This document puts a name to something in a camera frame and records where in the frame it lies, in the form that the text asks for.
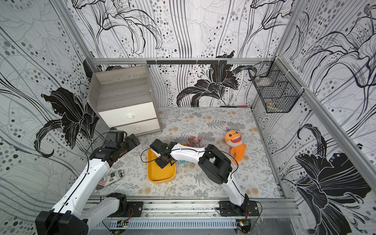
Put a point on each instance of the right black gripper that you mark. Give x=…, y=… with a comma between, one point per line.
x=162, y=152

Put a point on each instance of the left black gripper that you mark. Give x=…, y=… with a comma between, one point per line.
x=129, y=140

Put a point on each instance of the yellow plastic storage tray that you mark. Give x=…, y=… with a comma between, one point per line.
x=156, y=174

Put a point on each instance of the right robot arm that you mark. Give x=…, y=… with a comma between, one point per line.
x=211, y=160

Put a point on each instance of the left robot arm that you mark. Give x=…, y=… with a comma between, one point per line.
x=67, y=216

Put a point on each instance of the newspaper print pouch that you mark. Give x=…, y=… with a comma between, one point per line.
x=109, y=179

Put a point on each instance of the red clothespin far pair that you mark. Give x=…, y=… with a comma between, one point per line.
x=195, y=139

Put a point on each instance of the grey wooden drawer cabinet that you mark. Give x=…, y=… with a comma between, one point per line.
x=116, y=94

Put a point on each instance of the orange shark plush toy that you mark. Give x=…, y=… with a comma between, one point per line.
x=235, y=141

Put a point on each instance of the black red marker pen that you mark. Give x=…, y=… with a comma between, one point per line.
x=237, y=106

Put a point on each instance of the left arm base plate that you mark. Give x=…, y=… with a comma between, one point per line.
x=132, y=209

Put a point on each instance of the white slotted cable duct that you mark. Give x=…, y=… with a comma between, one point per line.
x=148, y=224

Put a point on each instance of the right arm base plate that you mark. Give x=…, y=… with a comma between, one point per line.
x=228, y=209

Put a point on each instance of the black wire wall basket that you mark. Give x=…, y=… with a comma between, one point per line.
x=276, y=92

